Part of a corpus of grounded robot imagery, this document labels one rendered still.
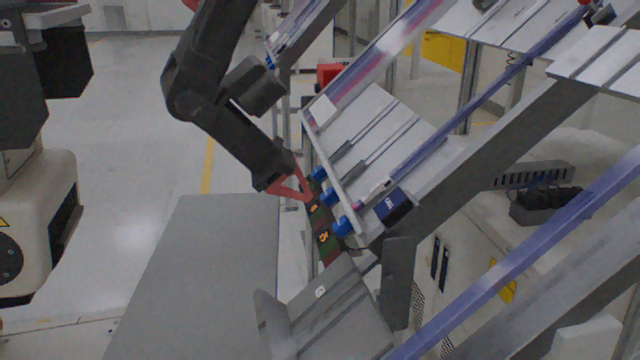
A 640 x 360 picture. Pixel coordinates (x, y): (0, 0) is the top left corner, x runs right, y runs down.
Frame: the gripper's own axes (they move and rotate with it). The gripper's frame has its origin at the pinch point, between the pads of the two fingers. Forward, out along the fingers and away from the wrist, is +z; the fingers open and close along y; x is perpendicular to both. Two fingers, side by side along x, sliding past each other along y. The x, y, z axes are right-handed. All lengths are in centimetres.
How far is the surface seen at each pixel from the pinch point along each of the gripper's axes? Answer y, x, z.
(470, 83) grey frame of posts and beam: 62, -46, 39
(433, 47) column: 307, -101, 123
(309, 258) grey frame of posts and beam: 61, 30, 48
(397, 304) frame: -13.9, -0.5, 16.5
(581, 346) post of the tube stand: -38.1, -15.7, 9.3
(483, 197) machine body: 19.2, -23.2, 39.8
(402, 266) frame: -13.9, -5.2, 11.5
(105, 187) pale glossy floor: 176, 117, -3
